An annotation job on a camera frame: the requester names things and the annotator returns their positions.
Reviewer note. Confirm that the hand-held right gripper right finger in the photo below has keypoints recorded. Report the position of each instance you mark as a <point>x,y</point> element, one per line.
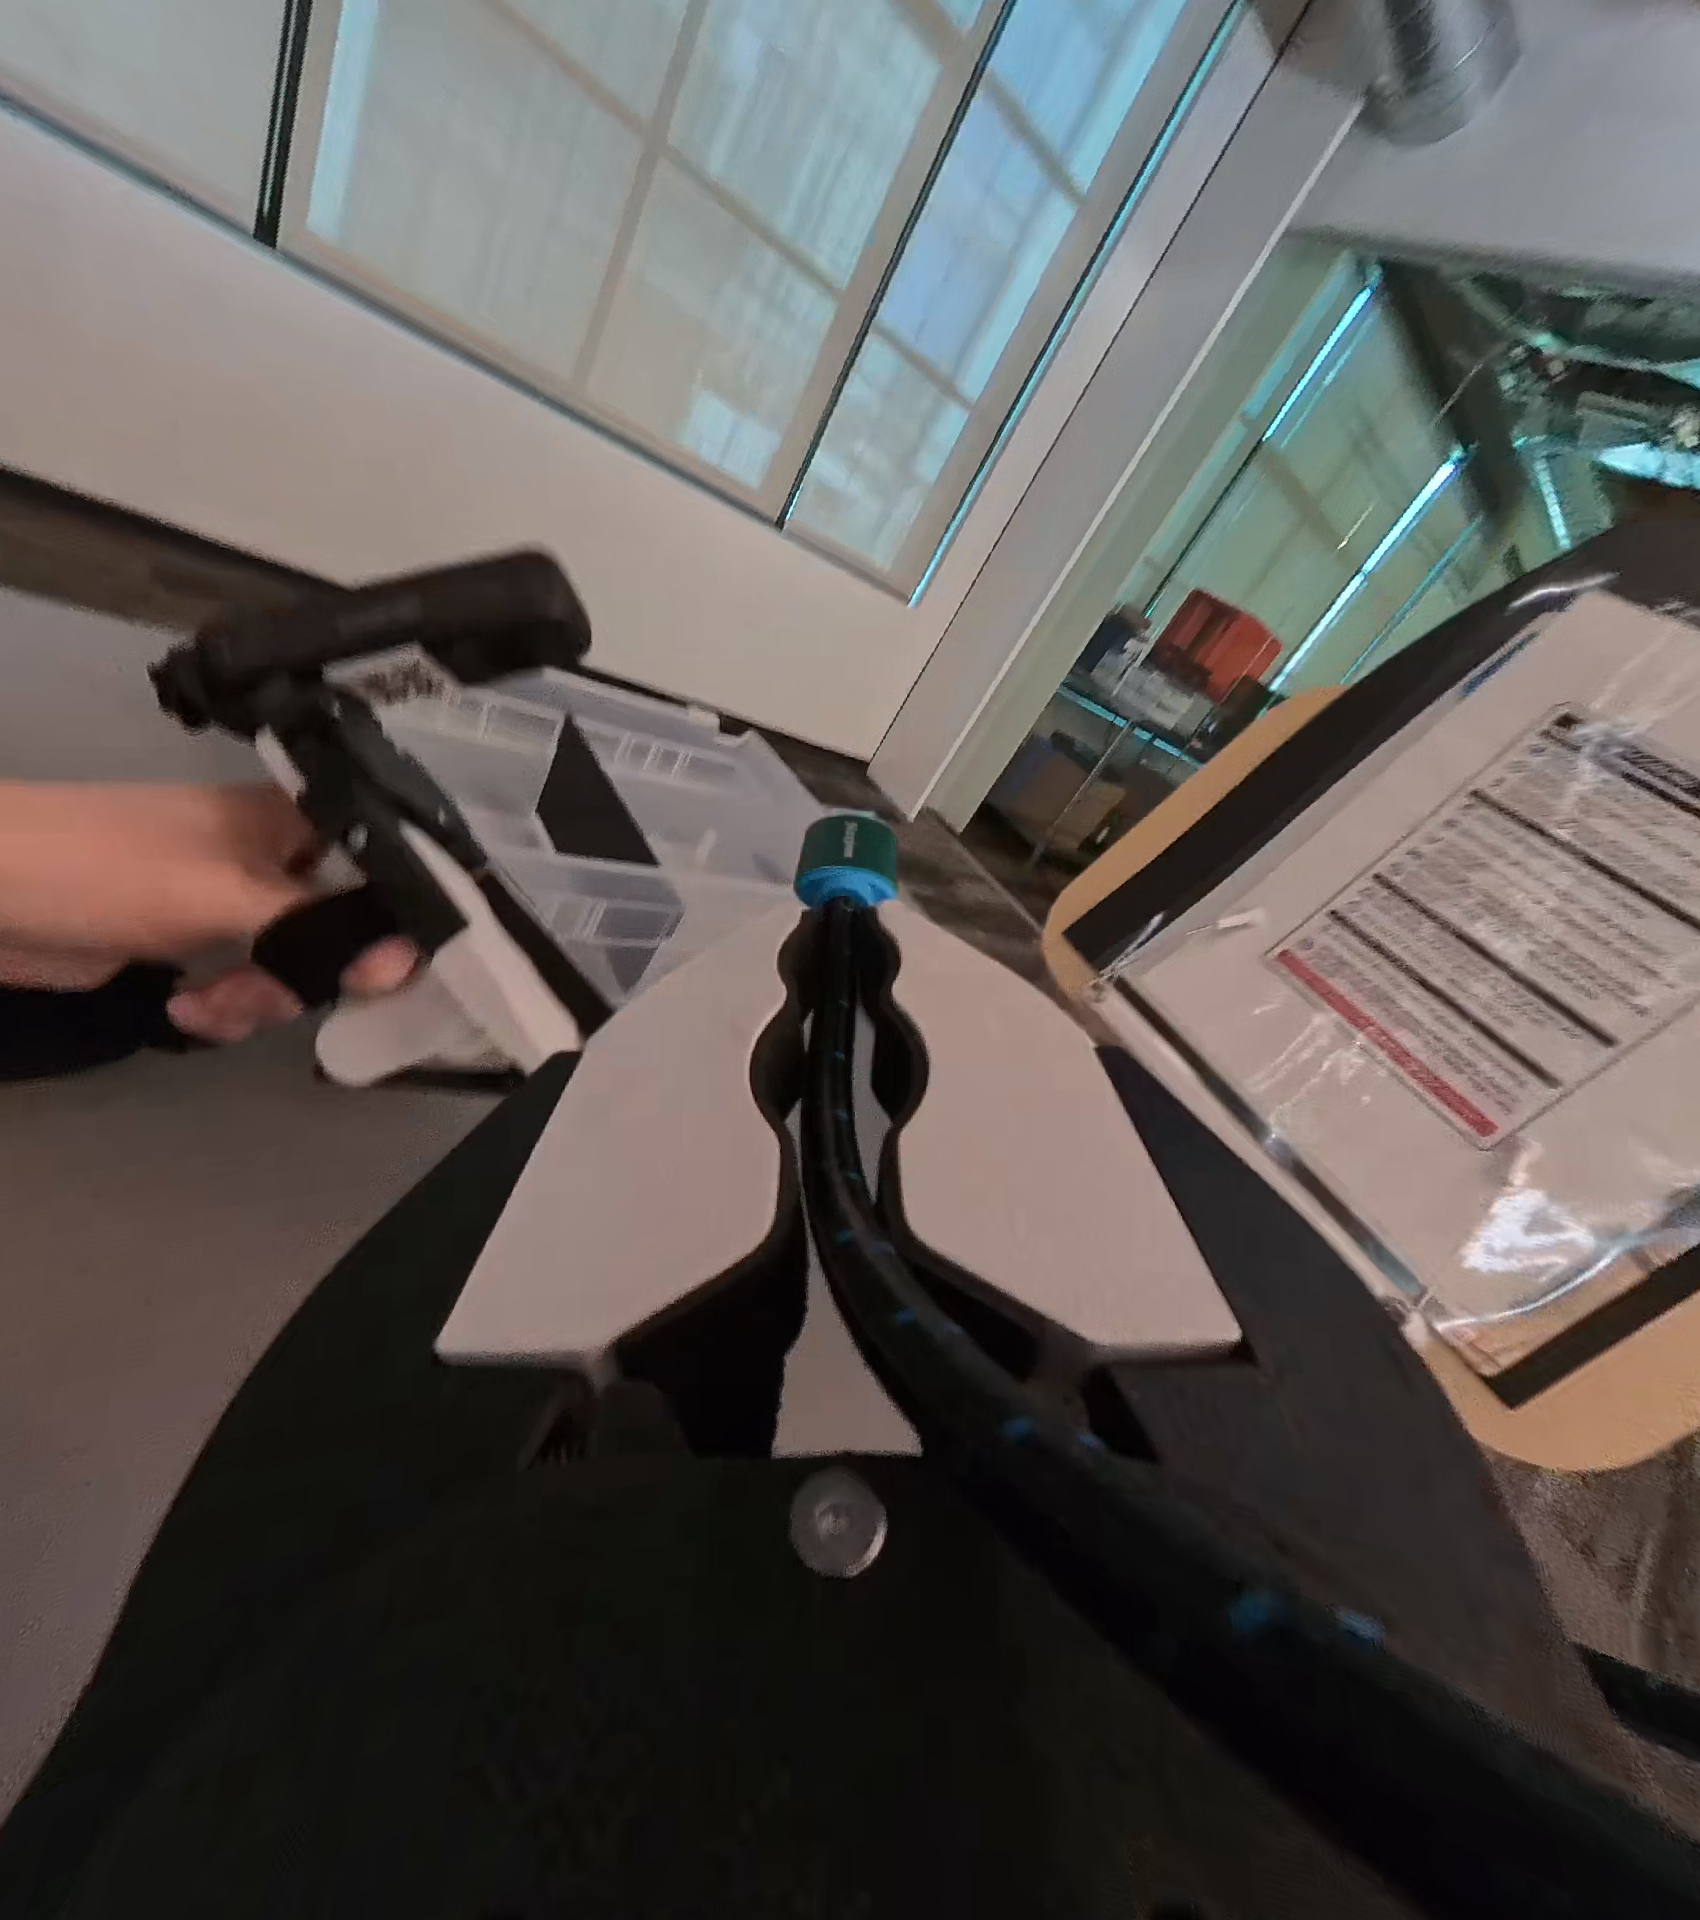
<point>1074,1185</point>

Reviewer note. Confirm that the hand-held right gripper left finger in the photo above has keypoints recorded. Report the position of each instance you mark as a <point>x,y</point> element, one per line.
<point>610,1201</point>

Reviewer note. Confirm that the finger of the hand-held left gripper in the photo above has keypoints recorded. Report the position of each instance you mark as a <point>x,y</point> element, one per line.
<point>505,974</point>
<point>401,1042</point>

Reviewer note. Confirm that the clear plastic bin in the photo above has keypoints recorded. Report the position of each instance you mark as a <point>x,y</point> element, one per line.
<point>700,781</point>

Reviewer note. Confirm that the person's left hand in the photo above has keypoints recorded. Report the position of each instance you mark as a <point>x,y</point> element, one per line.
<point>145,884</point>

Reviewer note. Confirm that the large paned window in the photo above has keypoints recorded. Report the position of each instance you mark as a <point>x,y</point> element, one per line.
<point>565,180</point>

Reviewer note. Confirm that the instruction sign on wooden board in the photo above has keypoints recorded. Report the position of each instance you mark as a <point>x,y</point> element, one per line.
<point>1541,900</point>

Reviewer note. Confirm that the red storage crate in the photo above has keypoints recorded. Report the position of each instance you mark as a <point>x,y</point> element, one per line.
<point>1219,639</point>

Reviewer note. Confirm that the silver ventilation duct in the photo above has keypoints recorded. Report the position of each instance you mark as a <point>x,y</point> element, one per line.
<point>1442,68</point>

